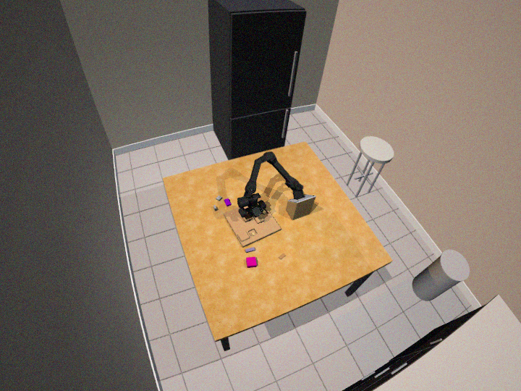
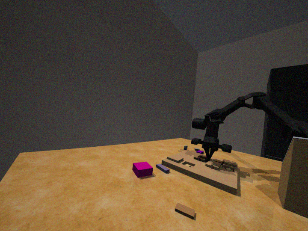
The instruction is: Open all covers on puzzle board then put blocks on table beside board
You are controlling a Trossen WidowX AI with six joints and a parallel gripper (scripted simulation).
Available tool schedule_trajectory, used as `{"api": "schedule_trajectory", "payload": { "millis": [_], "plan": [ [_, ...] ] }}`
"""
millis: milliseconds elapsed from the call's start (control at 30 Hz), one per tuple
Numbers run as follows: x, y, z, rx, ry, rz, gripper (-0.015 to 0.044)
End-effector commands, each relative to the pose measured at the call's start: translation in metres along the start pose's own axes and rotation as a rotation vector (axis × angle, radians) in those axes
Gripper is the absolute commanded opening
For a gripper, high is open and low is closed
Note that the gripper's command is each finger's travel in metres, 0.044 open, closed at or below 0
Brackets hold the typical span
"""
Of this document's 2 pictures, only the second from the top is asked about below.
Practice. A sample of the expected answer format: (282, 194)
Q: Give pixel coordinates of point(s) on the magenta block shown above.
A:
(142, 169)

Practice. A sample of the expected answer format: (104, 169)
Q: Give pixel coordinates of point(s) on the purple rectangular bar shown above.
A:
(162, 168)

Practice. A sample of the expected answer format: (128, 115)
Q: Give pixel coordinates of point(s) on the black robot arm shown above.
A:
(261, 101)

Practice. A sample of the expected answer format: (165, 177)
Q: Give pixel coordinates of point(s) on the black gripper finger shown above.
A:
(207, 150)
(211, 153)

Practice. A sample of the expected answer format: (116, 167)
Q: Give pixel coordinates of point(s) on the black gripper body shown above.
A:
(224, 147)

